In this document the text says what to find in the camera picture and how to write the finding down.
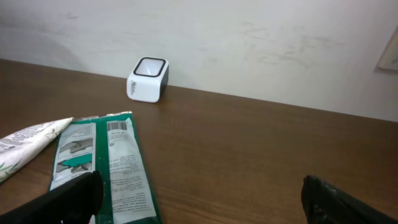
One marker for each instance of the wall plate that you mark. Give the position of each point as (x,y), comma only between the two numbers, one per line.
(388,60)

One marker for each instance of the white barcode scanner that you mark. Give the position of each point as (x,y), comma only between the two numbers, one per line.
(149,79)

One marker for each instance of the green 3M glove packet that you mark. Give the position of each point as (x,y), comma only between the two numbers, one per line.
(108,144)

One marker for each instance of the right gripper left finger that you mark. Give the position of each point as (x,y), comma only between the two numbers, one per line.
(75,201)

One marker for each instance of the white Pantene tube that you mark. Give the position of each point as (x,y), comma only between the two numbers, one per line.
(20,147)

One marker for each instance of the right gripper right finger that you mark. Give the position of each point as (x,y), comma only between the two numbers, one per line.
(324,203)

